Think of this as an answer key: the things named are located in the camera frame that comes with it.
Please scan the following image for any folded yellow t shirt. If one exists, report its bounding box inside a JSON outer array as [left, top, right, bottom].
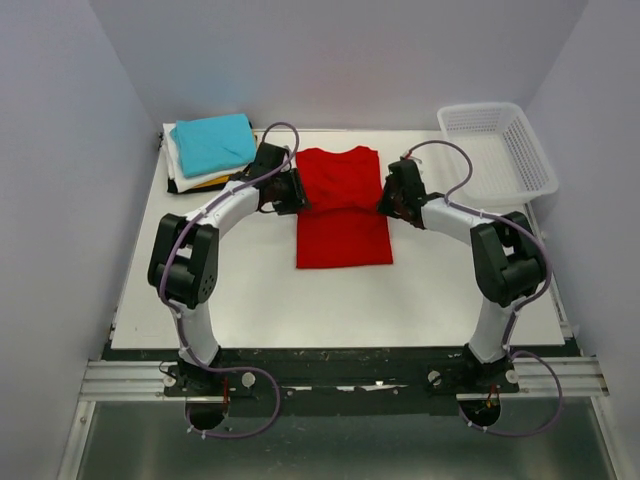
[[195, 172, 236, 190]]

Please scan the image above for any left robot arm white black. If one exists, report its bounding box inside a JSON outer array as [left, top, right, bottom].
[[147, 143, 310, 395]]

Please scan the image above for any folded white t shirt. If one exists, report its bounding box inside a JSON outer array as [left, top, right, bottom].
[[161, 114, 257, 194]]

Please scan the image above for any red t shirt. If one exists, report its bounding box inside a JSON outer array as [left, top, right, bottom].
[[296, 146, 393, 269]]

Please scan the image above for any folded black t shirt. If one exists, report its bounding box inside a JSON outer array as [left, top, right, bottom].
[[166, 133, 231, 196]]

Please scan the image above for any folded cyan t shirt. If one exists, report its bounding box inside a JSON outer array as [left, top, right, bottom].
[[170, 113, 256, 178]]

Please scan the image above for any white plastic basket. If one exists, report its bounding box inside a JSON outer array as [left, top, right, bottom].
[[437, 102, 559, 207]]

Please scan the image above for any black mounting base plate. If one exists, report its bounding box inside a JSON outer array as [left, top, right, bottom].
[[102, 344, 521, 419]]

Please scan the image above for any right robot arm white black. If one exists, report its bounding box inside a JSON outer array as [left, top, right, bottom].
[[377, 159, 549, 392]]

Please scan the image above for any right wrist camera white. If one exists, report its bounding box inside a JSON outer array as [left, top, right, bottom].
[[402, 155, 424, 176]]

